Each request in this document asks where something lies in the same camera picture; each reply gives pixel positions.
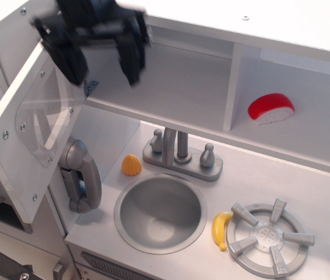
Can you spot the red white toy sushi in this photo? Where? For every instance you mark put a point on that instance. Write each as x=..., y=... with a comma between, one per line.
x=271, y=108

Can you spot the grey toy stove burner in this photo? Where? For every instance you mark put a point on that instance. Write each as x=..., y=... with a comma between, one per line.
x=267, y=240

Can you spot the round metal sink bowl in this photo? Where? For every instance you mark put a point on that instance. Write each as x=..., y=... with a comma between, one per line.
x=160, y=213

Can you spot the yellow toy seashell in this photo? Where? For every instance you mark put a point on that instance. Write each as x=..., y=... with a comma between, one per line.
x=131, y=165

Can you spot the grey toy faucet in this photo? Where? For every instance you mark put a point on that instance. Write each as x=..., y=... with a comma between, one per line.
x=169, y=149

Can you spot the yellow toy banana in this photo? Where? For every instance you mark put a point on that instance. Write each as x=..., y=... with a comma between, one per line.
x=218, y=229

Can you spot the white microwave door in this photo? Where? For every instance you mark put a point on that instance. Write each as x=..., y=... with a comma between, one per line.
x=37, y=114

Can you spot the grey oven handle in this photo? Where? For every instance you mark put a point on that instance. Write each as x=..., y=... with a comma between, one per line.
x=58, y=271

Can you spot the grey toy telephone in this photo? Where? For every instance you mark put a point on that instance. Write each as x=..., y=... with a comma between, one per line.
x=81, y=177

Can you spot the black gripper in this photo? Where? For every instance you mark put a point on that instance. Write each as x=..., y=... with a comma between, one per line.
x=62, y=35

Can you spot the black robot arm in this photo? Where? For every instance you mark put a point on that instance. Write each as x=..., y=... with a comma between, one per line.
x=95, y=8

